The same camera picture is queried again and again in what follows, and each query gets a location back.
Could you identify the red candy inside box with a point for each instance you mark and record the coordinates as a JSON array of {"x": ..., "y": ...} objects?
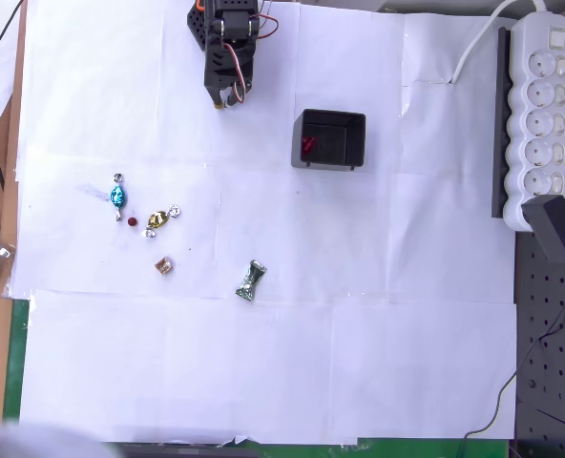
[{"x": 307, "y": 144}]

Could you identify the black power adapter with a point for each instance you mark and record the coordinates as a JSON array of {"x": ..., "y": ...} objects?
[{"x": 554, "y": 226}]

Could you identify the white power strip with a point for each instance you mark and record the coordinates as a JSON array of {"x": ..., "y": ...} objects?
[{"x": 540, "y": 119}]

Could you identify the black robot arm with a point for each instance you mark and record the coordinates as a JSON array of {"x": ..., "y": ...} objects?
[{"x": 237, "y": 21}]

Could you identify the green foil candy packet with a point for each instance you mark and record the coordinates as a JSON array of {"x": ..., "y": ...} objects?
[{"x": 250, "y": 281}]

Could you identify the caramel candy clear wrapper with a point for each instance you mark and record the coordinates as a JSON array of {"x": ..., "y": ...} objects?
[{"x": 164, "y": 266}]

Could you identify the black power strip holder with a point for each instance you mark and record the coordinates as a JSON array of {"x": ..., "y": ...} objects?
[{"x": 501, "y": 119}]

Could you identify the gold foil wrapped candy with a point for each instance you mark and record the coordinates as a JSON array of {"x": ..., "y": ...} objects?
[{"x": 157, "y": 219}]

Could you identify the black perforated pegboard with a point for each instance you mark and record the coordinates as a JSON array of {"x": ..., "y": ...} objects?
[{"x": 554, "y": 381}]

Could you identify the grey blurred object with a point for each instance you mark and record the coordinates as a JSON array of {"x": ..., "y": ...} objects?
[{"x": 25, "y": 441}]

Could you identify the white paper table cover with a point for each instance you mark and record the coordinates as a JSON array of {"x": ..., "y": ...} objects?
[{"x": 263, "y": 358}]

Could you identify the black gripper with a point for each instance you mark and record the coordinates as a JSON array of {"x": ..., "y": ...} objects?
[{"x": 235, "y": 96}]

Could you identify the blue foil candy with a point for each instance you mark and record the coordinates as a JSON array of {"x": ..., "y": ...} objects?
[{"x": 118, "y": 196}]

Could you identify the black plastic box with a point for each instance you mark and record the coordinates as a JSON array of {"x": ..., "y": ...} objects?
[{"x": 356, "y": 143}]

